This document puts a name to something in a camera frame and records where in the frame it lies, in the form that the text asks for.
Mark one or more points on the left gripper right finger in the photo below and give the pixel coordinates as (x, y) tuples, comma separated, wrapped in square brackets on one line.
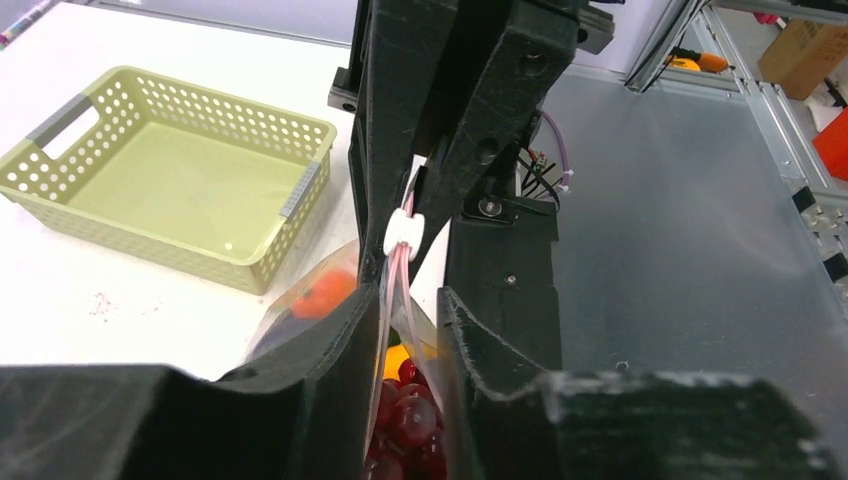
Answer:
[(506, 417)]

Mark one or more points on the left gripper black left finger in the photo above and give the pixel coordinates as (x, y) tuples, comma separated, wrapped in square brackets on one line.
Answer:
[(133, 422)]

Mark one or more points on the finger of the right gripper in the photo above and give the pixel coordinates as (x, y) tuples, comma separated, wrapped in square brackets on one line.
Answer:
[(502, 59), (400, 45)]

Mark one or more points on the dark red grape bunch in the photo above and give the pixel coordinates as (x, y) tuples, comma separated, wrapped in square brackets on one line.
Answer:
[(407, 440)]

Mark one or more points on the clear zip top bag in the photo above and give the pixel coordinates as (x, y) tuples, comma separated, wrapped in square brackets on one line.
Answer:
[(330, 375)]

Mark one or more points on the orange bell pepper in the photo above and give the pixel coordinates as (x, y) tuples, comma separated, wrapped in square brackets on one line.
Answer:
[(401, 370)]

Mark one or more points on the orange tangerine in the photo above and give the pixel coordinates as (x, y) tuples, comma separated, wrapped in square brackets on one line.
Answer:
[(324, 295)]

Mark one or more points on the beige plastic basket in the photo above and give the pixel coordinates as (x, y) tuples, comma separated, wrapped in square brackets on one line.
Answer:
[(194, 179)]

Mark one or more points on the orange yellow tool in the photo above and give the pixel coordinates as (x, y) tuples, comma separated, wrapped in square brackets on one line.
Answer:
[(697, 61)]

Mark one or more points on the cardboard box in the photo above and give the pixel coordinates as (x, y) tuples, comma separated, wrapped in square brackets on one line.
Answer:
[(802, 55)]

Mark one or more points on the red plastic object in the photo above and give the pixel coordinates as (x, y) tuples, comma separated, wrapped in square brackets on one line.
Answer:
[(831, 145)]

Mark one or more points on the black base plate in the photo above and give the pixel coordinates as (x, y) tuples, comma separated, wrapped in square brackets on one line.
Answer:
[(498, 258)]

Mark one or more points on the aluminium rail frame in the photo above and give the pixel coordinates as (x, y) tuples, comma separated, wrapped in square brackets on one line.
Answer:
[(821, 204)]

